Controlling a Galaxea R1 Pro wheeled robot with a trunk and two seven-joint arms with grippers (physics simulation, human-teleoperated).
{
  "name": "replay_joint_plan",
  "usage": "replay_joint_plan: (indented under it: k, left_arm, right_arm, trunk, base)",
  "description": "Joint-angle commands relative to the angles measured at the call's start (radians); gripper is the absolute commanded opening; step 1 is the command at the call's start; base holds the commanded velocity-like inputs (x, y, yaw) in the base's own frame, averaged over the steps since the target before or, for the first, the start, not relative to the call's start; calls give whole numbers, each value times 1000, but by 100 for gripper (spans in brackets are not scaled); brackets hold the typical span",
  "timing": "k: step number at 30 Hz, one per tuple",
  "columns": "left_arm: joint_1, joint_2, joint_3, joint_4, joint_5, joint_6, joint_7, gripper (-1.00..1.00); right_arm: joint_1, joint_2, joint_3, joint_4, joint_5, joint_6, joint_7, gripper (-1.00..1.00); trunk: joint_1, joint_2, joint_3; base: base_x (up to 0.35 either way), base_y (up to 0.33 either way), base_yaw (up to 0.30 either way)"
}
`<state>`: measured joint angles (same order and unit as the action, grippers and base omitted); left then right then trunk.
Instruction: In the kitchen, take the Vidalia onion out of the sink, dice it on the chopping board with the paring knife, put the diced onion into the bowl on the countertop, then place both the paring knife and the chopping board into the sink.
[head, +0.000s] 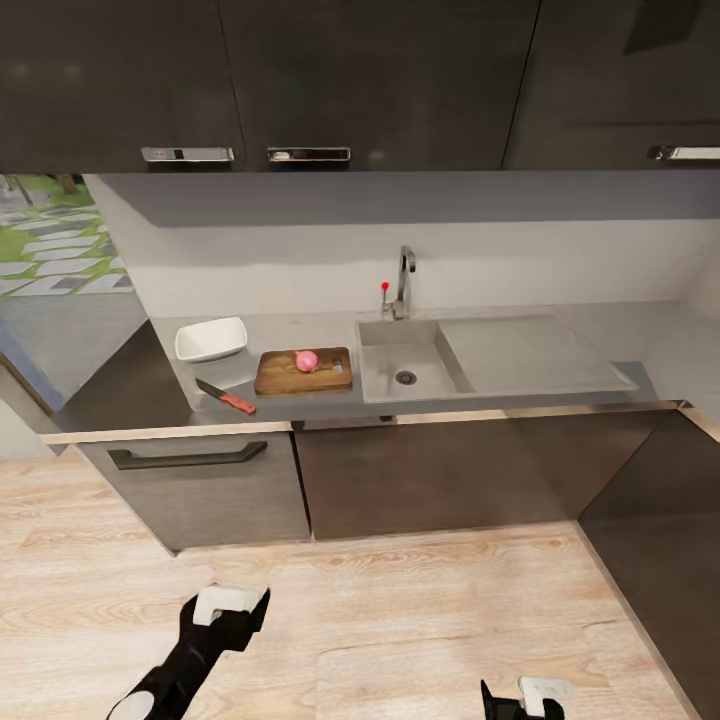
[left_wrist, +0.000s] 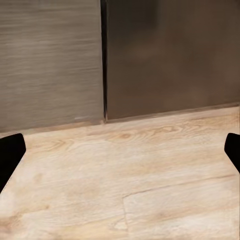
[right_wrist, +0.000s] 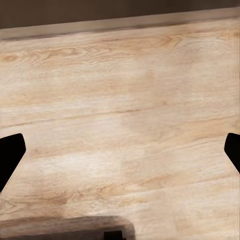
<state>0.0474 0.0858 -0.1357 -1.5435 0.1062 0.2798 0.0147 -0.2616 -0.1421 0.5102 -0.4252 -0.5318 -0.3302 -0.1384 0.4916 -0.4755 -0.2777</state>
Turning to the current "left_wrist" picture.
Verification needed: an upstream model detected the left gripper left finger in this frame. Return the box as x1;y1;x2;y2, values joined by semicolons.
0;133;26;193

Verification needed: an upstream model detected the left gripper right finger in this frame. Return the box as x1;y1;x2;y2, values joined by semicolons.
224;132;240;172

